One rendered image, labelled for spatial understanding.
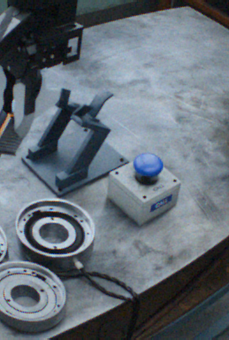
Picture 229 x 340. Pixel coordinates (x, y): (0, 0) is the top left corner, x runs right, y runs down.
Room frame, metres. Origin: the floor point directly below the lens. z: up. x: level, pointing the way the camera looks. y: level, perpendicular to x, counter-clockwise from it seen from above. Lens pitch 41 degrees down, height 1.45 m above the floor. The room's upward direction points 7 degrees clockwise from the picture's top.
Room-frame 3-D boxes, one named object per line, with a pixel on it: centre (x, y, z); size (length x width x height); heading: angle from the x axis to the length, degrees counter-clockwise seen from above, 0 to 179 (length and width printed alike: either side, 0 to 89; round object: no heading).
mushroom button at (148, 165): (0.69, -0.04, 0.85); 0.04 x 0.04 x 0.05
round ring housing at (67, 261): (0.57, 0.07, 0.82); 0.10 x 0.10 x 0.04
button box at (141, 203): (0.69, -0.05, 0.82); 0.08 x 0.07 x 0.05; 135
